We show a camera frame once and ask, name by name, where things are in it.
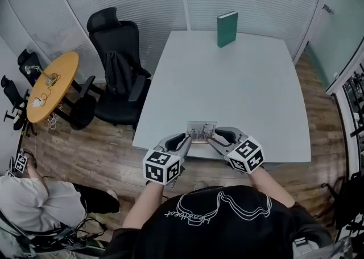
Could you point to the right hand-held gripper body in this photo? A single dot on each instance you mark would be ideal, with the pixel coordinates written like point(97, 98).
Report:
point(246, 154)

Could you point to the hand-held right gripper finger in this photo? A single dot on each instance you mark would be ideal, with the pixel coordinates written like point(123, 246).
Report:
point(227, 133)
point(218, 146)

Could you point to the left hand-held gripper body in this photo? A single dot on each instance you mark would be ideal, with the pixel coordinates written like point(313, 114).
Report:
point(162, 168)

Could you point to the person's left forearm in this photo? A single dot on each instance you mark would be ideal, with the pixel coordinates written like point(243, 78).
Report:
point(145, 204)

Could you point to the person's right forearm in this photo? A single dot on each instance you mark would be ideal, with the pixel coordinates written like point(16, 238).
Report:
point(268, 187)

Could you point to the black stand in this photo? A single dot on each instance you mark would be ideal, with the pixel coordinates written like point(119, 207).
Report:
point(348, 204)

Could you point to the person's black printed t-shirt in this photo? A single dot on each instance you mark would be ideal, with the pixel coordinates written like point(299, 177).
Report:
point(221, 229)

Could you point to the green book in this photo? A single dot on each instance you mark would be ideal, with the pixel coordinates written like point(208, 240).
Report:
point(227, 30)

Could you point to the black high-back office chair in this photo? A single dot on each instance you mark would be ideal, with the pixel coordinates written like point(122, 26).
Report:
point(119, 39)

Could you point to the white framed shelf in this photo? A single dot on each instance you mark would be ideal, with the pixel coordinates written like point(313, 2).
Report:
point(351, 110)

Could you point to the round wooden table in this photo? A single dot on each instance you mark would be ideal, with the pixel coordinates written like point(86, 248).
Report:
point(54, 81)

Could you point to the clear glass lamp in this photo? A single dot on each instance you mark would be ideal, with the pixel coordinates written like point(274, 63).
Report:
point(47, 77)

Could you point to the white charger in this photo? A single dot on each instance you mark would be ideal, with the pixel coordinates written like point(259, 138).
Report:
point(37, 103)

